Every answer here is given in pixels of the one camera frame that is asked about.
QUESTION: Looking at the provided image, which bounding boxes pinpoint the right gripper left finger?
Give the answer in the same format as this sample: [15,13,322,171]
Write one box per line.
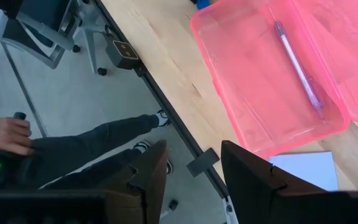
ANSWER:
[104,139,169,224]

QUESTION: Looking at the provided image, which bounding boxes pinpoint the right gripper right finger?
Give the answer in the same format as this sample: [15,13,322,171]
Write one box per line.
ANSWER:
[221,140,326,224]

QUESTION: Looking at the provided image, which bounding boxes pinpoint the pink translucent plastic pencil case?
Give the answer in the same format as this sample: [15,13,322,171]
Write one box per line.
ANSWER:
[190,0,358,159]

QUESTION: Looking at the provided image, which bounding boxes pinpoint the person's shoe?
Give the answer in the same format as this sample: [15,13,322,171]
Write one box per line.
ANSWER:
[133,140,174,175]
[154,109,172,128]

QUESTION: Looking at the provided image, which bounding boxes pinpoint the person's leg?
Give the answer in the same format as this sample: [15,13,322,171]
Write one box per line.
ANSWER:
[26,114,161,187]
[40,146,147,191]

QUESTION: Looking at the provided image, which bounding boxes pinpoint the clear purple pen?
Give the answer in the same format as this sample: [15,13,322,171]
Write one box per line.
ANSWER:
[273,20,326,115]

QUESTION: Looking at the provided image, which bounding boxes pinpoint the person's hand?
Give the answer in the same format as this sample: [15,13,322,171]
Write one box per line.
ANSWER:
[0,117,34,156]

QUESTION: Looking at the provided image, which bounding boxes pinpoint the grey office chair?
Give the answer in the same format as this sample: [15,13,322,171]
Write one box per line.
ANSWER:
[0,0,108,77]

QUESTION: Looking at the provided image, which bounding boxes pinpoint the black metal bracket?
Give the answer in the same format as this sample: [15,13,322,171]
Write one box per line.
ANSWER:
[186,147,221,178]

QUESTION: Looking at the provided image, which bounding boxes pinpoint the black table frame rail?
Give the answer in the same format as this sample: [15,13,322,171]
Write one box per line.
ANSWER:
[93,0,239,224]

